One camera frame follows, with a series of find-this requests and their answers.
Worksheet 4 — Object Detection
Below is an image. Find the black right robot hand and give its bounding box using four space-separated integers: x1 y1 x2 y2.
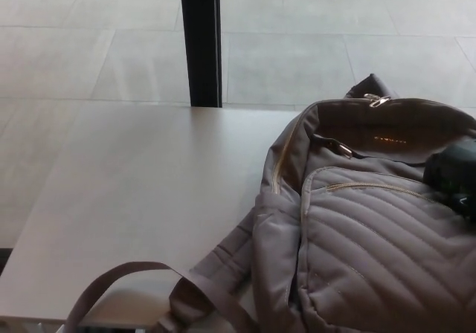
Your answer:
422 138 476 233

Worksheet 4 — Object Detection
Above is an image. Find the grey quilted backpack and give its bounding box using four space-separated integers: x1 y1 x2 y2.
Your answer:
63 73 476 333

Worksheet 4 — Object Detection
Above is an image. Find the black window frame pillar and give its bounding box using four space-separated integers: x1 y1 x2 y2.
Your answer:
178 0 223 108

